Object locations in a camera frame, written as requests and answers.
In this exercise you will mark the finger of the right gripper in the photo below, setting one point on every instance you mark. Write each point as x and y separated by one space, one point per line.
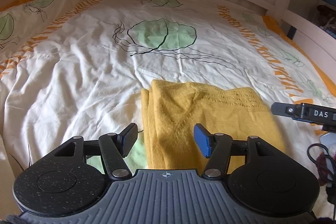
283 109

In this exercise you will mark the mustard yellow knit garment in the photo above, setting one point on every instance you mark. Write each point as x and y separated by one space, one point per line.
171 110

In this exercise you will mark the white leaf-print duvet cover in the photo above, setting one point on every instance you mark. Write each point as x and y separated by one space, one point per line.
77 67

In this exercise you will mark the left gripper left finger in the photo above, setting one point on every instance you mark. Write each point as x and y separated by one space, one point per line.
114 148

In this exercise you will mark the dark clutter behind bed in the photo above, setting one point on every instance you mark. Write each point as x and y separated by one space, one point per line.
325 19

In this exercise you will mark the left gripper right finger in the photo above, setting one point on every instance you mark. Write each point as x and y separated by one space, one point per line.
216 148

